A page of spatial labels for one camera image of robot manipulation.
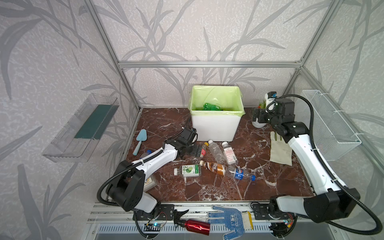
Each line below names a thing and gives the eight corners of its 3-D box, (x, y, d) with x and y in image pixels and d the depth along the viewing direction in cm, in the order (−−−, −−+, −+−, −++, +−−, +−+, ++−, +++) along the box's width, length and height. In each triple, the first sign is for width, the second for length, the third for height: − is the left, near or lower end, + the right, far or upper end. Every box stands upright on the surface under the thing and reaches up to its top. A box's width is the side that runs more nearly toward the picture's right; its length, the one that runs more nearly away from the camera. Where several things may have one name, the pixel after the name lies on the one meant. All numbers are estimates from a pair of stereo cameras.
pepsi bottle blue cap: (225, 177, 87) (226, 173, 83) (226, 169, 90) (228, 165, 86) (253, 184, 85) (256, 181, 80) (253, 176, 88) (256, 172, 83)
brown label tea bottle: (198, 166, 90) (198, 163, 86) (201, 160, 93) (201, 156, 89) (223, 177, 86) (224, 174, 82) (225, 170, 89) (227, 166, 85)
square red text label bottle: (228, 165, 91) (229, 162, 88) (220, 145, 100) (220, 142, 97) (237, 163, 92) (238, 160, 89) (228, 143, 101) (229, 140, 98)
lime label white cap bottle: (174, 176, 87) (173, 173, 84) (175, 167, 91) (174, 164, 87) (201, 176, 87) (201, 174, 84) (201, 167, 91) (201, 164, 87)
